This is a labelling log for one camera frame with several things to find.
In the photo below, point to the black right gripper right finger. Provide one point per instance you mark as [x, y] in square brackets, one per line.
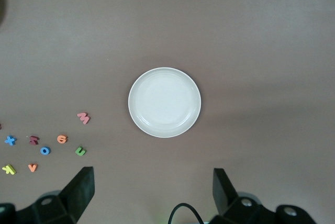
[225, 197]

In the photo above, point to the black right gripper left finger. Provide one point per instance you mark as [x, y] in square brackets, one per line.
[76, 197]

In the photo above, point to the green foam letter n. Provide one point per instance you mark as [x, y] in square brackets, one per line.
[80, 151]

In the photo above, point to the orange foam figure nine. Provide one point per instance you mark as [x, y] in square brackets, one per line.
[62, 139]

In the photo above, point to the pink foam letter w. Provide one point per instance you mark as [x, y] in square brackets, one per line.
[84, 118]

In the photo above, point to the orange foam letter v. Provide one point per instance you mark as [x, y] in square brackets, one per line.
[32, 167]

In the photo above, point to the blue foam letter o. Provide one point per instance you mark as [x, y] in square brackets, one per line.
[45, 150]

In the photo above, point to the dark red foam letter s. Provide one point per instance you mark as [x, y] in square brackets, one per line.
[34, 139]

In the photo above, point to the yellow foam letter k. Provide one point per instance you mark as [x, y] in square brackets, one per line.
[9, 169]

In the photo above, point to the blue foam letter x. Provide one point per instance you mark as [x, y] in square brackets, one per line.
[10, 140]

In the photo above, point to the beige round plate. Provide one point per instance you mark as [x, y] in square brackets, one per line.
[165, 102]

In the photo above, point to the brown paper table cover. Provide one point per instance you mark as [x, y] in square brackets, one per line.
[235, 25]

